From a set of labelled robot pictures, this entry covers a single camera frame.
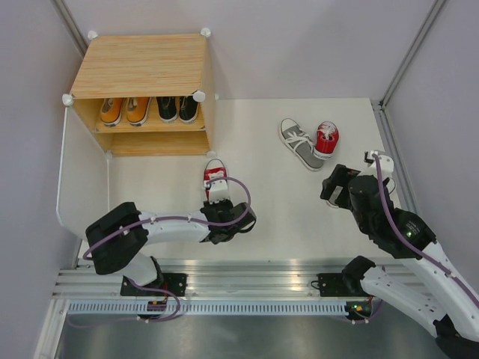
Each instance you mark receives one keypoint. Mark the wooden two-shelf shoe cabinet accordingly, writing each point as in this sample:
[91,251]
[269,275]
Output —
[145,66]

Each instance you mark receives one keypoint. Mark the black sneaker orange sole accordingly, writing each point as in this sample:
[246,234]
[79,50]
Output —
[167,108]

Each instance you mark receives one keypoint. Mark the left aluminium frame post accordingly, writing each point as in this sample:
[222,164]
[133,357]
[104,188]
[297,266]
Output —
[69,23]

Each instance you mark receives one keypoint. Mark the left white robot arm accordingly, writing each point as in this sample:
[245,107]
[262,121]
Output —
[115,241]

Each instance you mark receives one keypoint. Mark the red sneaker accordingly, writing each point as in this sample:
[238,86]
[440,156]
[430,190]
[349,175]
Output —
[214,169]
[327,138]

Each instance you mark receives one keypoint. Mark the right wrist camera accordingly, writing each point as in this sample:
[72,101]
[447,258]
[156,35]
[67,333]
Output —
[378,162]

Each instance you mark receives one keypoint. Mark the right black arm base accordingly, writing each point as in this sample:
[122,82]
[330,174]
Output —
[361,307]

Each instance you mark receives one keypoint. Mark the grey sneaker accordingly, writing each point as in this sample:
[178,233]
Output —
[391,185]
[299,143]

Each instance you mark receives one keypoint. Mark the aluminium mounting rail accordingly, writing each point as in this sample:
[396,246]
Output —
[276,280]

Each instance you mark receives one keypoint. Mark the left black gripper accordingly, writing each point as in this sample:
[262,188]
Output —
[227,203]

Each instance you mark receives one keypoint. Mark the black sneaker back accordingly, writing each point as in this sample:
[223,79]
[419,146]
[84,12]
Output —
[188,110]

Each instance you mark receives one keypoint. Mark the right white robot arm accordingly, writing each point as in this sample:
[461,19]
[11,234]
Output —
[450,312]

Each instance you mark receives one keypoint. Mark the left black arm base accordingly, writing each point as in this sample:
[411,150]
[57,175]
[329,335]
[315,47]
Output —
[161,291]

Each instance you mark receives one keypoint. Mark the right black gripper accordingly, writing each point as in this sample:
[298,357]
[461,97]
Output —
[339,177]

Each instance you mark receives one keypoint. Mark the red sneaker back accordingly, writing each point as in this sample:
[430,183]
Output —
[327,138]

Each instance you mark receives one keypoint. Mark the aluminium frame post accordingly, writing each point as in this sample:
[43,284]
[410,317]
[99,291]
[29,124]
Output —
[69,23]
[399,119]

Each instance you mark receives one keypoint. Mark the grey sneaker back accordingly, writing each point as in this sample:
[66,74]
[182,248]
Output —
[299,143]

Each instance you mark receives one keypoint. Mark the white slotted cable duct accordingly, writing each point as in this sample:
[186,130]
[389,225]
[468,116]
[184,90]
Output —
[261,308]

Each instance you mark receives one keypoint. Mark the right aluminium frame post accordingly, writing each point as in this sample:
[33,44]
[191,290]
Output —
[399,119]

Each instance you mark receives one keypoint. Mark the red sneaker front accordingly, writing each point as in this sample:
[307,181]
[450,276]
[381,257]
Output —
[214,169]

